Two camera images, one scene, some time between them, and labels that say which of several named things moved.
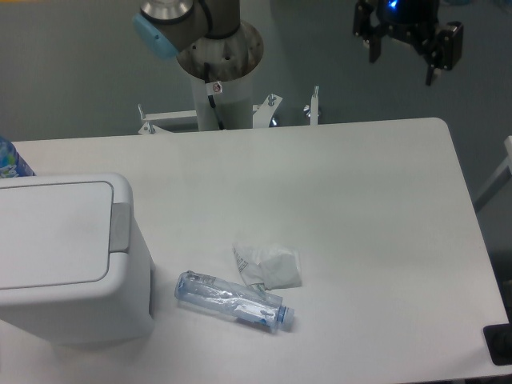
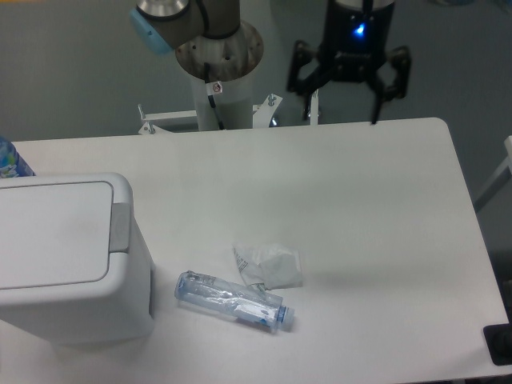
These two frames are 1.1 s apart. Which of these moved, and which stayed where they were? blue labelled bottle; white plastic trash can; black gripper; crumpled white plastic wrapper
Moved: black gripper
Stayed: blue labelled bottle; white plastic trash can; crumpled white plastic wrapper
